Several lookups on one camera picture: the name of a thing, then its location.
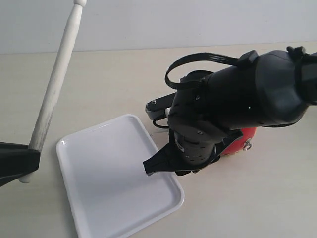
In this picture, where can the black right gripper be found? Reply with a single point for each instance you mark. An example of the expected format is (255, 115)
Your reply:
(197, 134)

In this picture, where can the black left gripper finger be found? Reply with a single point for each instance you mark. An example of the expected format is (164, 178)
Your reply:
(17, 160)

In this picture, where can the white wooden drumstick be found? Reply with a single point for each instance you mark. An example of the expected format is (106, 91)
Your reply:
(57, 76)

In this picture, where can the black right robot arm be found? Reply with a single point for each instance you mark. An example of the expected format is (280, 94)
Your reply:
(276, 88)

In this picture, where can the small red drum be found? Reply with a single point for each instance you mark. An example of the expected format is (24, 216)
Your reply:
(242, 144)

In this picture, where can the white plastic tray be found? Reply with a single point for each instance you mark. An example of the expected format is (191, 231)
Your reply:
(109, 192)

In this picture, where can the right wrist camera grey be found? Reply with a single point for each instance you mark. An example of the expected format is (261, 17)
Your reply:
(155, 109)

